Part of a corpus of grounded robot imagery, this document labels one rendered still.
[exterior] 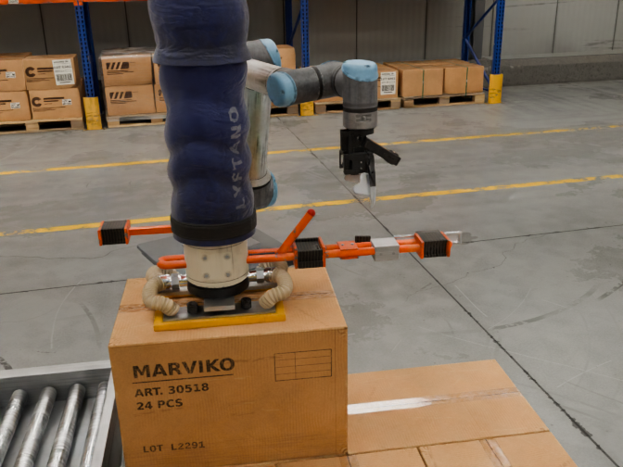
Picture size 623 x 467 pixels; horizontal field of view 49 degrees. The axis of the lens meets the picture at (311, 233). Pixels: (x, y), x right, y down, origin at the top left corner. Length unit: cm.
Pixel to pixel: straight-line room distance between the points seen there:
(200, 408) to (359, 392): 59
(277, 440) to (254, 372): 22
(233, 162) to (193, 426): 70
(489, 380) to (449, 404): 20
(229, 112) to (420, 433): 106
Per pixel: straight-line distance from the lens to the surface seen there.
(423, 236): 194
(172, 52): 165
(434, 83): 981
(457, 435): 209
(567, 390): 339
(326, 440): 196
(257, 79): 197
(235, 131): 169
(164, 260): 189
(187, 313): 183
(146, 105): 897
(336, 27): 1059
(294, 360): 180
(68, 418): 227
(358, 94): 177
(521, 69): 1170
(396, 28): 1088
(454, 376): 235
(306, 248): 187
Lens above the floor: 180
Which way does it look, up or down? 21 degrees down
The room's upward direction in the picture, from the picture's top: 1 degrees counter-clockwise
